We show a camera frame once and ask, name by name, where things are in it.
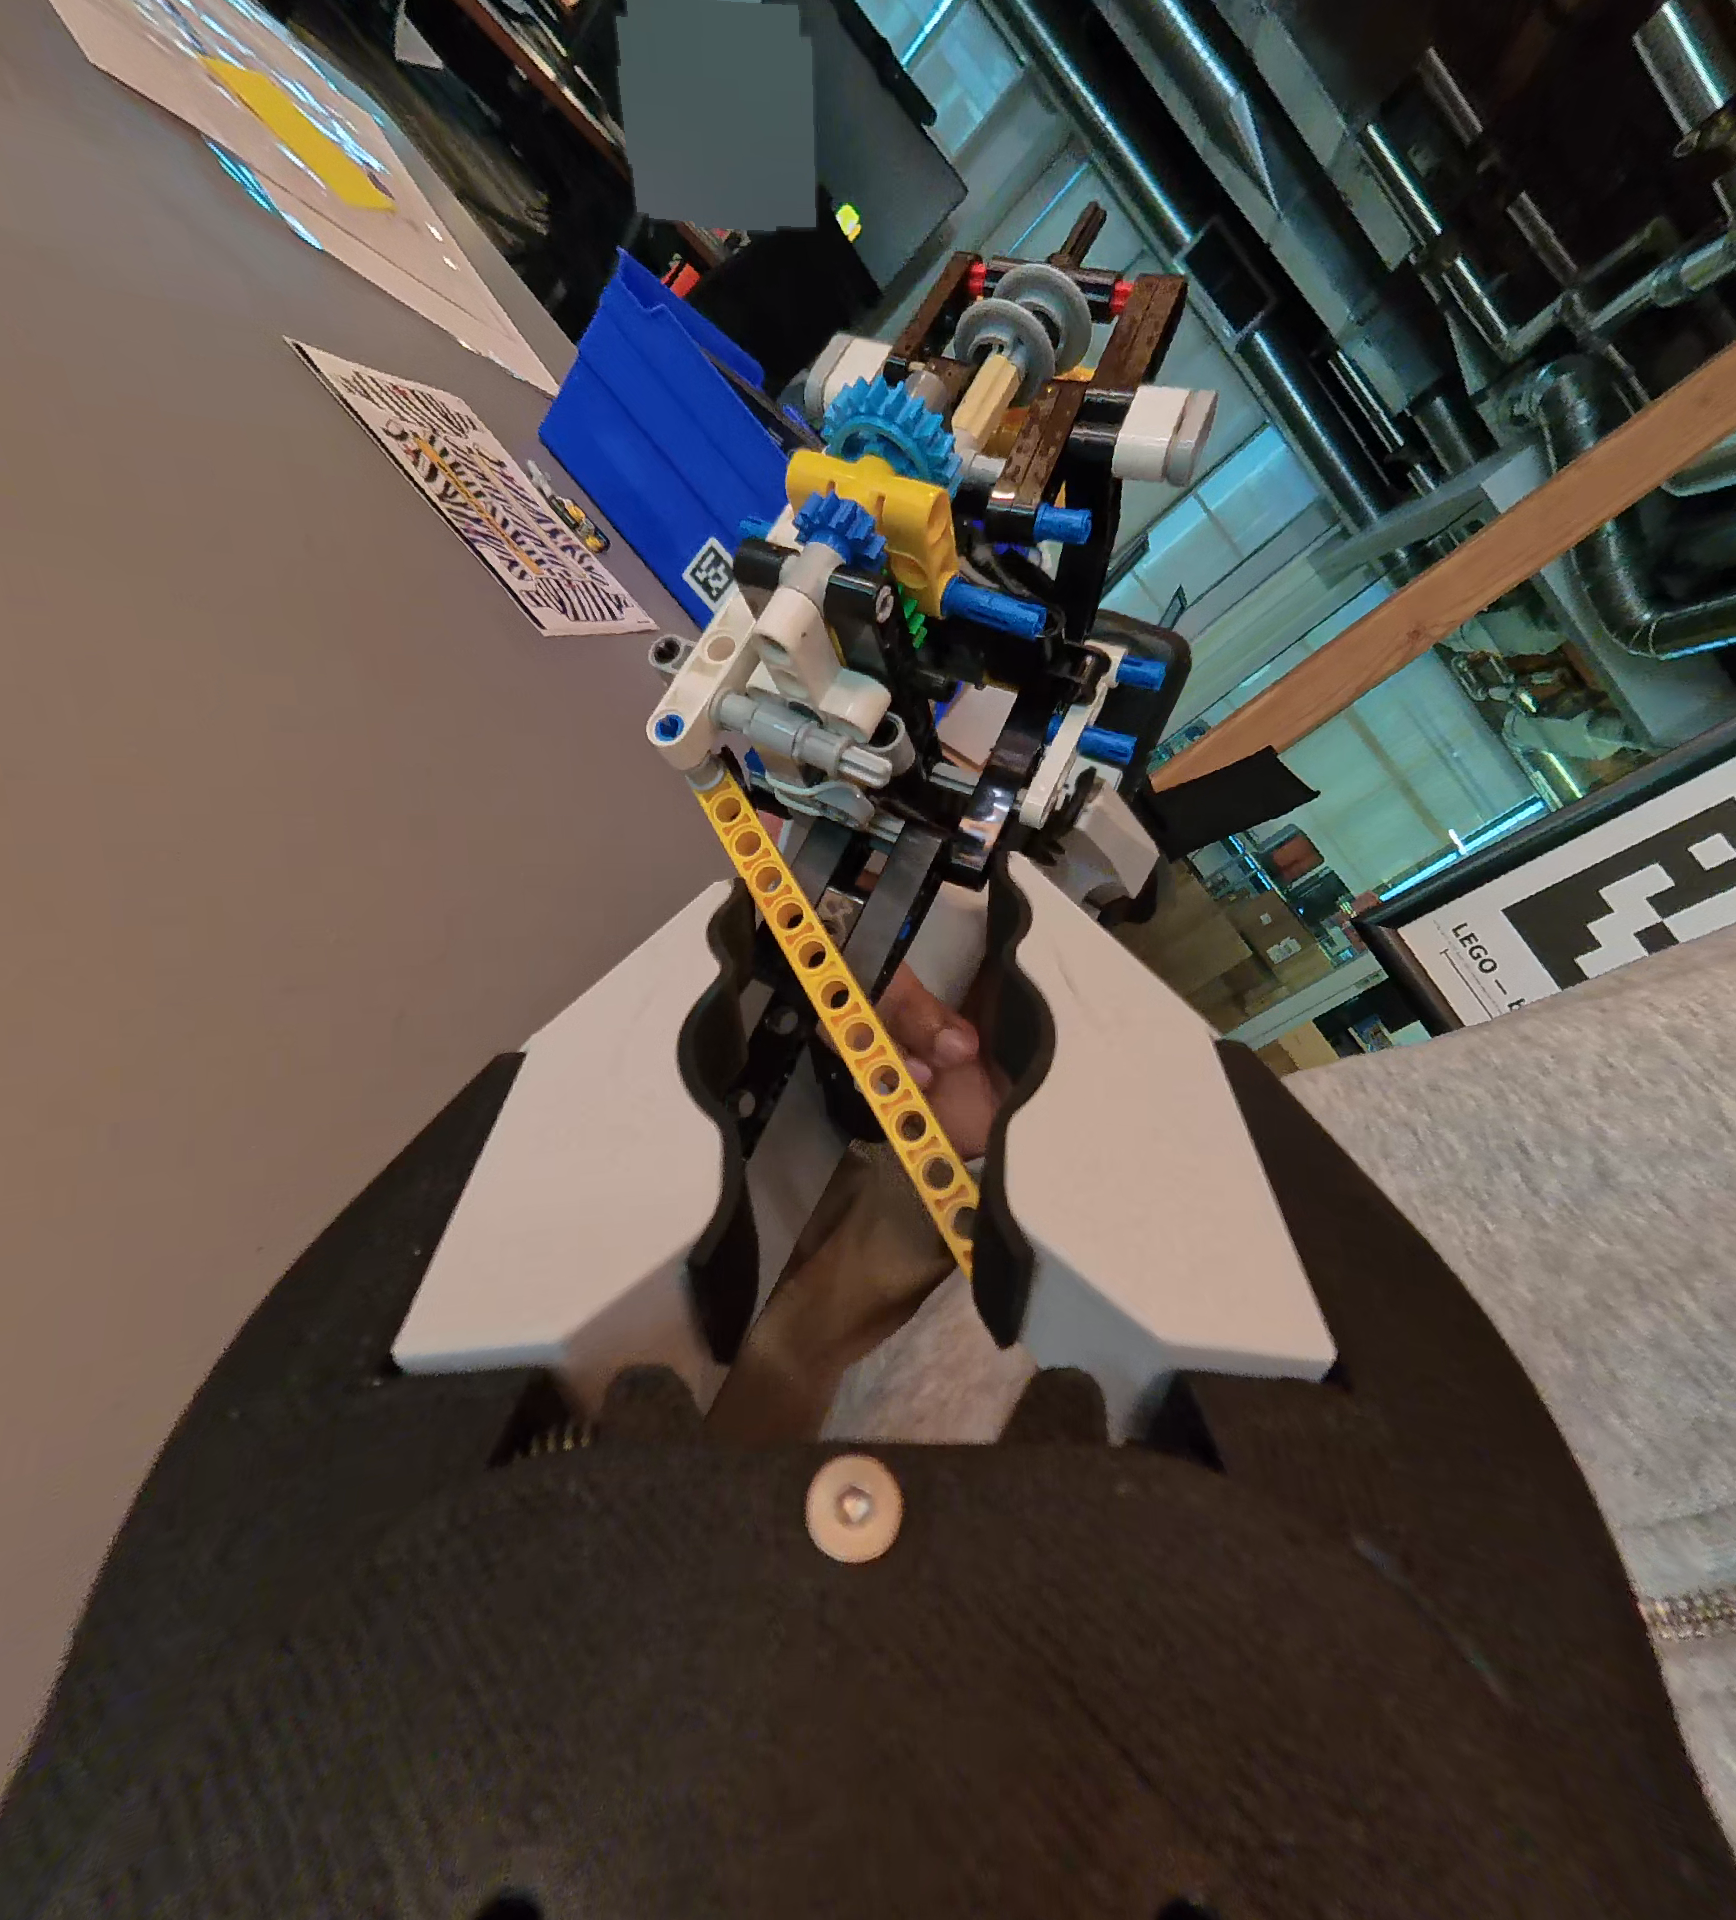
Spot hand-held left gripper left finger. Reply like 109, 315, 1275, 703
389, 879, 762, 1380

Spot white instruction papers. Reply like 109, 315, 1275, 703
50, 0, 563, 397

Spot lego vehicle chassis assembly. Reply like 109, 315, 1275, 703
643, 200, 1218, 1293

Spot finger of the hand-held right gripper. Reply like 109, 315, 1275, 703
1055, 815, 1170, 920

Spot zebra striped sticker sheet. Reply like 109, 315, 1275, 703
283, 338, 657, 640

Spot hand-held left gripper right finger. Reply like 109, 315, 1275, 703
963, 863, 1341, 1443

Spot person's right hand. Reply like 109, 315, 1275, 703
868, 975, 993, 1165

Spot metal ceiling pipes and ducts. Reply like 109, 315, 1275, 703
989, 0, 1736, 663

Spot blue plastic storage bin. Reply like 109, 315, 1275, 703
538, 247, 833, 633

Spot small white lego beam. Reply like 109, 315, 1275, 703
1021, 645, 1128, 831

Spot wooden ceiling beam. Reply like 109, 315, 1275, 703
1154, 286, 1736, 790

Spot stacked cardboard boxes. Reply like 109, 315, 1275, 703
1161, 833, 1433, 1071

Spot dark monitor screen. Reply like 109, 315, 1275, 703
812, 15, 970, 299

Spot black framed marker sign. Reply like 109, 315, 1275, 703
1355, 682, 1736, 1041

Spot scattered loose lego pieces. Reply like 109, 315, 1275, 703
526, 462, 613, 553

